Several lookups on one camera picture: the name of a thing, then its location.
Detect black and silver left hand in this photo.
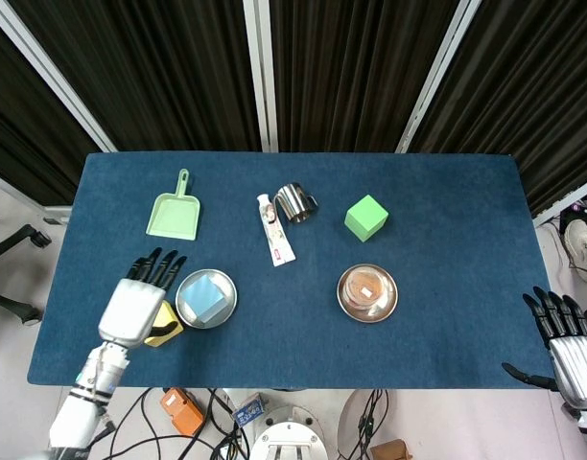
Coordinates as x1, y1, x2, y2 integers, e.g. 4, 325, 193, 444
97, 247, 188, 347

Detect black and silver right hand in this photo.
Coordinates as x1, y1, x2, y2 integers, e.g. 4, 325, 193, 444
502, 286, 587, 408

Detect light blue cube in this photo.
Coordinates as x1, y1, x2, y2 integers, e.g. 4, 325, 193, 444
182, 274, 227, 325

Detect clear container with orange contents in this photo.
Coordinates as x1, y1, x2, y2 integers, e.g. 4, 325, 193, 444
343, 267, 391, 312

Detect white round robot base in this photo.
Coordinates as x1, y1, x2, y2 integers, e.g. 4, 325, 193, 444
249, 404, 329, 460

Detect yellow foam cube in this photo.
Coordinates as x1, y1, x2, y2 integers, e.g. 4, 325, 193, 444
143, 300, 185, 348

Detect light green plastic dustpan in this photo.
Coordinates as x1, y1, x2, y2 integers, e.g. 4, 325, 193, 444
145, 168, 202, 242

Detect round steel plate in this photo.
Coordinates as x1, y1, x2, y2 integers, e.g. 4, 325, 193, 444
175, 268, 238, 331
336, 264, 399, 324

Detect black office chair base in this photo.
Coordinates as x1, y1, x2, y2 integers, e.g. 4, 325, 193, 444
0, 223, 53, 328

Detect orange device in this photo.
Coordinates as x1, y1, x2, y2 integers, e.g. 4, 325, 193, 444
159, 387, 206, 438

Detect white sneaker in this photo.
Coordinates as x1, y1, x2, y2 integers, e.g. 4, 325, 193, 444
564, 218, 587, 283

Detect black device with pink light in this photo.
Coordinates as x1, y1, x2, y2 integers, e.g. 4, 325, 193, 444
559, 200, 587, 236

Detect small blue printed box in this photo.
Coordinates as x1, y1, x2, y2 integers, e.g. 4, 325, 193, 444
231, 392, 267, 427

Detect white printed tube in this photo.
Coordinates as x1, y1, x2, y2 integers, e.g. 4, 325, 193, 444
256, 193, 296, 268

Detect blue table cloth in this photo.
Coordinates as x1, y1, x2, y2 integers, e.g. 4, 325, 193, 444
27, 151, 562, 390

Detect stainless steel pitcher cup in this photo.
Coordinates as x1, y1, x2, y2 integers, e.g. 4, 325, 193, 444
272, 182, 319, 225

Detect brown cardboard box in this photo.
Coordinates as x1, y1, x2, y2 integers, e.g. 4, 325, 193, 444
369, 438, 412, 460

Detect white round floor disc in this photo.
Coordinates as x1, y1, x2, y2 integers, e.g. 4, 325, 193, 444
336, 388, 388, 460

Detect black pleated curtain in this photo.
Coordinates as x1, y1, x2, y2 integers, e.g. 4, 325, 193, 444
0, 0, 587, 217

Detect green foam cube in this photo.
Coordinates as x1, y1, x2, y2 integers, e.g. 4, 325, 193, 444
343, 194, 389, 243

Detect black floor cable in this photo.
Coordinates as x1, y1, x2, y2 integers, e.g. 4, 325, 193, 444
108, 387, 164, 460

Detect white frame post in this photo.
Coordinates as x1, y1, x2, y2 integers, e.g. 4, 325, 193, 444
0, 9, 118, 153
395, 0, 482, 154
243, 0, 279, 153

